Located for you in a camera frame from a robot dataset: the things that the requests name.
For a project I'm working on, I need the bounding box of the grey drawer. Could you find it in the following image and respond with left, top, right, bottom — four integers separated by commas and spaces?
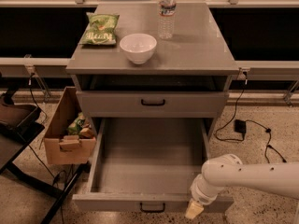
72, 117, 235, 214
77, 91, 228, 118

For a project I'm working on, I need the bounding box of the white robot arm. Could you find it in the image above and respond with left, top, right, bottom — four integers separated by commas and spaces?
185, 154, 299, 219

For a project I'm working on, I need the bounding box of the grey drawer cabinet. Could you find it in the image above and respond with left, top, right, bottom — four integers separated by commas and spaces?
66, 2, 238, 133

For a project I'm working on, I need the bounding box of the grey top drawer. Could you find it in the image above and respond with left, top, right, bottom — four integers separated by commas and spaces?
77, 91, 228, 118

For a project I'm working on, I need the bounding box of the black power adapter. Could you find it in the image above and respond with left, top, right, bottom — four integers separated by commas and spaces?
235, 119, 247, 134

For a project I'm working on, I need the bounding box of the green snack bag in box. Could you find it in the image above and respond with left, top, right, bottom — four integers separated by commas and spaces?
66, 112, 86, 135

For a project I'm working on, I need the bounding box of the brown cardboard box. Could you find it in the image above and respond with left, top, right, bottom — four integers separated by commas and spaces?
44, 87, 96, 164

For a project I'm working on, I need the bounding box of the white ceramic bowl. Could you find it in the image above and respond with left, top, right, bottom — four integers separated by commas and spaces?
120, 34, 157, 64

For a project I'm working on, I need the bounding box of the green chip bag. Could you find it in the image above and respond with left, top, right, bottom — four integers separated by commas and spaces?
80, 13, 120, 45

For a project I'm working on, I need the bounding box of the clear plastic water bottle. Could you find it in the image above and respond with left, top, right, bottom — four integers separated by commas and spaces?
158, 0, 177, 39

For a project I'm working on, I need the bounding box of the black cable left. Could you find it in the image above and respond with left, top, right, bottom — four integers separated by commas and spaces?
27, 72, 68, 224

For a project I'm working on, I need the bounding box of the black cart frame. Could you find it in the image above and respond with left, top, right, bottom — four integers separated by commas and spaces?
0, 75, 92, 224

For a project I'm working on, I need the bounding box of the grey wall rail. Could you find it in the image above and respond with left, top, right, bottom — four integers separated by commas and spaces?
0, 58, 299, 80

